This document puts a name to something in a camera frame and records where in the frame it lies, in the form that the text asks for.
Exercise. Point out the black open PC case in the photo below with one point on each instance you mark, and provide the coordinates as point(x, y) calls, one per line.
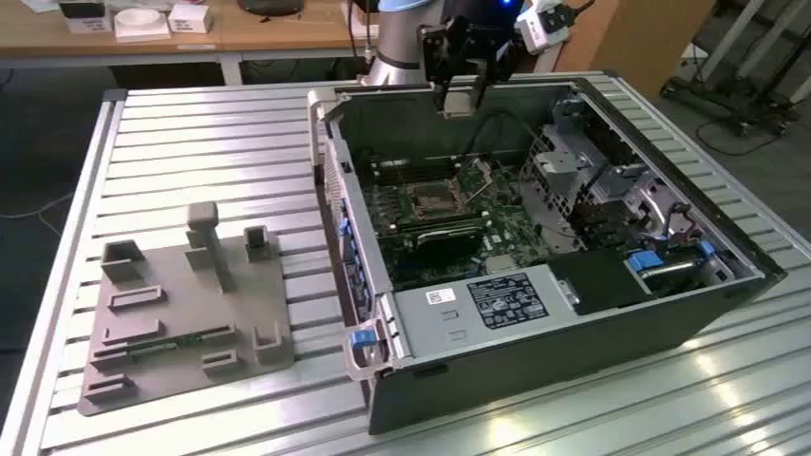
point(570, 380)

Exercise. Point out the RAM slot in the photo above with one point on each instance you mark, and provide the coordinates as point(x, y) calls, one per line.
point(417, 177)
point(413, 167)
point(415, 172)
point(413, 163)

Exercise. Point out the plain white box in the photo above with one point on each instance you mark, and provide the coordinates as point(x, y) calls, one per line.
point(190, 21)

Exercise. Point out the green RAM stick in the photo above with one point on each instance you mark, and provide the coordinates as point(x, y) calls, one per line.
point(171, 343)

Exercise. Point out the grey plastic parts rack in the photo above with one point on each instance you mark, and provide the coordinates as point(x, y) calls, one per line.
point(190, 304)

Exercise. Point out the silver chipset heat sink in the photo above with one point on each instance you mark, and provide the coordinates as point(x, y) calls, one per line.
point(507, 265)

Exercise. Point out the brown wooden panel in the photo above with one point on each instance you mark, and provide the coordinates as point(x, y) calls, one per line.
point(634, 47)

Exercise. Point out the black plastic shroud box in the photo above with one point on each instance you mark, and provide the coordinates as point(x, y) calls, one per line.
point(602, 285)

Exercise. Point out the silver square CPU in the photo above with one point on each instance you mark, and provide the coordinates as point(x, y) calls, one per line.
point(458, 106)

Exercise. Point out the green motherboard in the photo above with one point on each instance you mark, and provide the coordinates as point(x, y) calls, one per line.
point(507, 223)

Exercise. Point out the wheeled equipment cart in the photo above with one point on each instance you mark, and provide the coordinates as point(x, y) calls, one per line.
point(717, 102)

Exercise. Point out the grey metal disk bay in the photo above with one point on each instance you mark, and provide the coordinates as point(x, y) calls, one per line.
point(558, 161)

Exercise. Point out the blue card retention clip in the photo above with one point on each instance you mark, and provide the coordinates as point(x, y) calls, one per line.
point(346, 225)

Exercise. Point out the black round object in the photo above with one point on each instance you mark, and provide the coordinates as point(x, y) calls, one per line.
point(270, 5)

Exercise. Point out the white box with black label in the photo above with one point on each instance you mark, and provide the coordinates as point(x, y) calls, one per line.
point(86, 24)

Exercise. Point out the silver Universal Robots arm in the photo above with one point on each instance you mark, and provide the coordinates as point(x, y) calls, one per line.
point(399, 47)

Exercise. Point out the blue plastic latch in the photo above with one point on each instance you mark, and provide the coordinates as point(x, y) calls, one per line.
point(705, 249)

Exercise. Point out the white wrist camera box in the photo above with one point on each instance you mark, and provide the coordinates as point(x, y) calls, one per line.
point(539, 26)

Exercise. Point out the white box with round dish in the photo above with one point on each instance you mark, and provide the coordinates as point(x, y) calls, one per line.
point(143, 28)

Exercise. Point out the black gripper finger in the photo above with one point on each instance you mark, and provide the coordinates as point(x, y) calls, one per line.
point(482, 92)
point(443, 90)

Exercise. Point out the hard disk in blue carrier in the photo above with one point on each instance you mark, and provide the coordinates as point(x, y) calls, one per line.
point(643, 263)

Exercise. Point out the black graphics card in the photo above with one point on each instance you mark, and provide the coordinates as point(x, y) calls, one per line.
point(447, 252)

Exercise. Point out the silver power supply unit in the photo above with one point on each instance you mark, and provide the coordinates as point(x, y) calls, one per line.
point(438, 328)

